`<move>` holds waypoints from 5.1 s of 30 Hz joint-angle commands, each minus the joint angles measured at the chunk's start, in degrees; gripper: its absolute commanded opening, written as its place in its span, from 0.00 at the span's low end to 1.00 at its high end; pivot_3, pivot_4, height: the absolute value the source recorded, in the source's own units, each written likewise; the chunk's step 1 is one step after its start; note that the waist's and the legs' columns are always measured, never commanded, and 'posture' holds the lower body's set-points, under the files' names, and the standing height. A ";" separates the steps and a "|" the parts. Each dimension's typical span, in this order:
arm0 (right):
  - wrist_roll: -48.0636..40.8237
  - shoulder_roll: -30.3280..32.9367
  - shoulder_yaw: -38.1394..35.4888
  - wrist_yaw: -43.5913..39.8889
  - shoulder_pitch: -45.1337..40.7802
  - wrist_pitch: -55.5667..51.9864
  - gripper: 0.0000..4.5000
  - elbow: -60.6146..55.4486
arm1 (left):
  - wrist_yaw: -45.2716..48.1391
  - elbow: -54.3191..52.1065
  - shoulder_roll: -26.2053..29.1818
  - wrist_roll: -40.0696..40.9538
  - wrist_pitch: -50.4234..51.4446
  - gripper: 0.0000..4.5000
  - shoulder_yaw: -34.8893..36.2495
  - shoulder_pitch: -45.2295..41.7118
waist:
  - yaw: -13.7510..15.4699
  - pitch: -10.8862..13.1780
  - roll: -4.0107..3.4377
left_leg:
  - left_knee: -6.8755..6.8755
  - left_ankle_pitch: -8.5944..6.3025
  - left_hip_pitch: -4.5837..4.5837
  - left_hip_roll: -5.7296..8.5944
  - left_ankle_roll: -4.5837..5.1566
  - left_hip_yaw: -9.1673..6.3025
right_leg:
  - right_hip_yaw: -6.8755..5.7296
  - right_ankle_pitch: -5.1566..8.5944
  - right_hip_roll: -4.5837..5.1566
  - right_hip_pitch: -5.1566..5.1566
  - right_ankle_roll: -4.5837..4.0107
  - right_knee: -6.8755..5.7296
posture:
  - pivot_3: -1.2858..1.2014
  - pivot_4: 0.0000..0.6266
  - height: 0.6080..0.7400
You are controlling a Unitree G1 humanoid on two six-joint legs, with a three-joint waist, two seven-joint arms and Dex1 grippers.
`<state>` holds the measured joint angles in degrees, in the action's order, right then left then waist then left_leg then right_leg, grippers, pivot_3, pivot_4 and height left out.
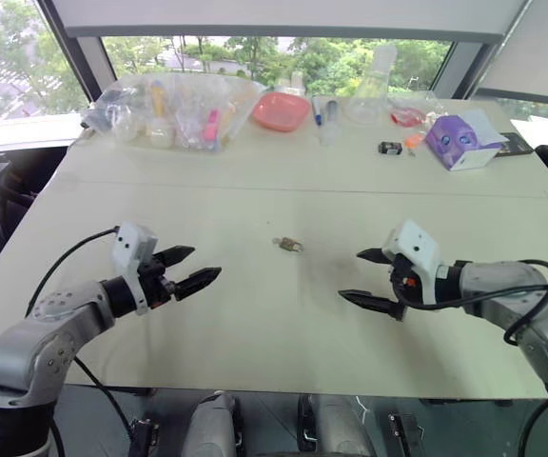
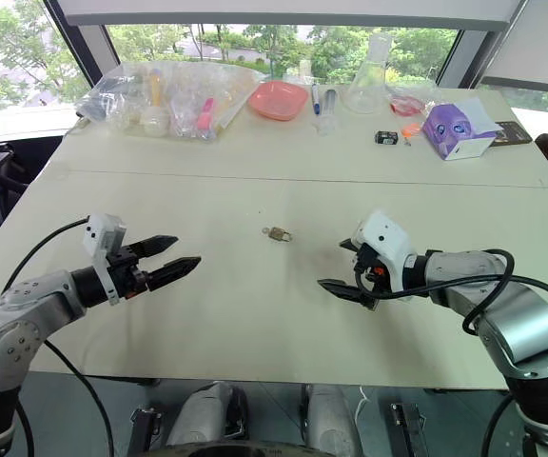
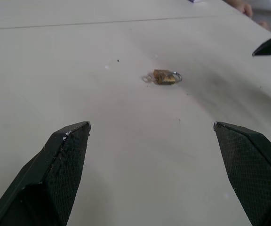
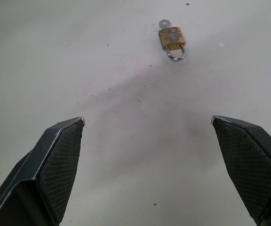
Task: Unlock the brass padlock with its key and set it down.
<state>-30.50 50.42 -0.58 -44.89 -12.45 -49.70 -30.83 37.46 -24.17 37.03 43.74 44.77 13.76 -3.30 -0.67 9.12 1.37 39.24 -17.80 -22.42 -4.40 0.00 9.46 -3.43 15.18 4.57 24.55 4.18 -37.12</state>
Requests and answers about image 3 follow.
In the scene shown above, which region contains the bystander bare hand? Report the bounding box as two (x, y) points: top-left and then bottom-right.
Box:
(224, 0), (254, 17)

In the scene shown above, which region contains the small brass padlock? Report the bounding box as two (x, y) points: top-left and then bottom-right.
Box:
(153, 69), (183, 86)

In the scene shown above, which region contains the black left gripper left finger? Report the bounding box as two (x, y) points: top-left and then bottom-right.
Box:
(0, 121), (91, 226)

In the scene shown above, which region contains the silver key with ring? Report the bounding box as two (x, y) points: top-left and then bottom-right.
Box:
(140, 73), (155, 84)

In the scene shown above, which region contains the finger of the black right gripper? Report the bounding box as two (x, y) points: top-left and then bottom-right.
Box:
(252, 31), (271, 57)

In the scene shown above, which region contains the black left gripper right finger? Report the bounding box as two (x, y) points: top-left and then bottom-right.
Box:
(213, 121), (271, 226)

